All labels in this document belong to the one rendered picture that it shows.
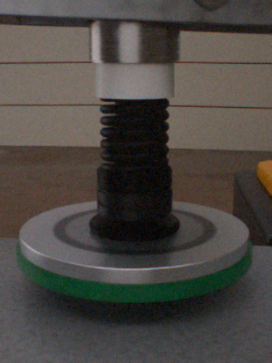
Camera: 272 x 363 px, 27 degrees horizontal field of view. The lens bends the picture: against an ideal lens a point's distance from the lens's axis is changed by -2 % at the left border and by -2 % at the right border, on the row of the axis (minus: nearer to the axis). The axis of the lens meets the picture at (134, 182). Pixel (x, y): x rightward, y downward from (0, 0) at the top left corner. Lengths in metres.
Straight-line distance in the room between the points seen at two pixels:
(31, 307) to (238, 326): 0.18
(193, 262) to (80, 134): 6.30
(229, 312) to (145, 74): 0.21
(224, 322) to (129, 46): 0.24
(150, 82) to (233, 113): 6.05
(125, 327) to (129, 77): 0.20
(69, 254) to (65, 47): 6.27
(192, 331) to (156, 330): 0.03
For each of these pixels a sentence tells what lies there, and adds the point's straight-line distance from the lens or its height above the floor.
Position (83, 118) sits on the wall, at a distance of 6.69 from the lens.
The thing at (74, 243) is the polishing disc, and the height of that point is 0.90.
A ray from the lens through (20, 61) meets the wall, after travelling 6.86.
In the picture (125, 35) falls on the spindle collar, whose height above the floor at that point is 1.07.
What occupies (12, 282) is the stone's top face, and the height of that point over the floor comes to 0.84.
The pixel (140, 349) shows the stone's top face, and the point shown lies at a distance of 0.43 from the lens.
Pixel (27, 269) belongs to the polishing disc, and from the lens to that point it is 0.48.
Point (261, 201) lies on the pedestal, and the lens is 1.28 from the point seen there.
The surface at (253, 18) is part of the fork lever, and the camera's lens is 0.47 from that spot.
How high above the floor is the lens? 1.05
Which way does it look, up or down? 13 degrees down
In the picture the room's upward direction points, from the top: straight up
